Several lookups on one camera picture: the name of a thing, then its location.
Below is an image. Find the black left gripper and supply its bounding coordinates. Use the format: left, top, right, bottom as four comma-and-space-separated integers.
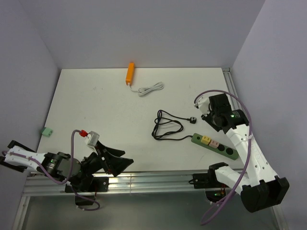
72, 140, 134, 184

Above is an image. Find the pink and brown plug adapter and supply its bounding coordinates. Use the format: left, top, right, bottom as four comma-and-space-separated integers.
208, 139, 219, 149

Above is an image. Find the yellow USB plug adapter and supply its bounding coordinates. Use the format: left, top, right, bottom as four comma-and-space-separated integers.
201, 136, 211, 145

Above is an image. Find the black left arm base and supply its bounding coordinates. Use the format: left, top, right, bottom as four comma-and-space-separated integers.
64, 177, 109, 211

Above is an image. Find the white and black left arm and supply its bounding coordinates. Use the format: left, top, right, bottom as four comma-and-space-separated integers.
3, 141, 134, 192

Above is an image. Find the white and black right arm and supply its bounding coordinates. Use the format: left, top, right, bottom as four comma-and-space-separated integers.
194, 91, 290, 213

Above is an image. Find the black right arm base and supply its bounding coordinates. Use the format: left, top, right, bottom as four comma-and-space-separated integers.
189, 162, 228, 203

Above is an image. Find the green plug adapter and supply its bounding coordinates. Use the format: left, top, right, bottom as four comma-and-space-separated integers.
41, 127, 53, 137

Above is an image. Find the green power strip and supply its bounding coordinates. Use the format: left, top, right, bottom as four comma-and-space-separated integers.
191, 133, 239, 161

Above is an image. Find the orange power strip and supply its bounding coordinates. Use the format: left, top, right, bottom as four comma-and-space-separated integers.
125, 62, 135, 85

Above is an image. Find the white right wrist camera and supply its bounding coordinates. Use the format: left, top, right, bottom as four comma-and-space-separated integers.
194, 95, 210, 116

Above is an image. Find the black power cable with plug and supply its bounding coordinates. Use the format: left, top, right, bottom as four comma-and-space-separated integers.
151, 109, 199, 141

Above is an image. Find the white power cable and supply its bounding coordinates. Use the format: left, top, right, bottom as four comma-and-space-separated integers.
128, 81, 165, 97

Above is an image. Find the aluminium front rail frame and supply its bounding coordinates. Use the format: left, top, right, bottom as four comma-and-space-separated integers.
12, 167, 275, 230

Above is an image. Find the aluminium rail frame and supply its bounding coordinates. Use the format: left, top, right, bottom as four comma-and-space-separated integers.
222, 68, 289, 230
12, 167, 275, 230

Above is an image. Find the aluminium right rail frame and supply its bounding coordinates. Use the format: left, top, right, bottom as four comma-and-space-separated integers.
222, 68, 289, 230

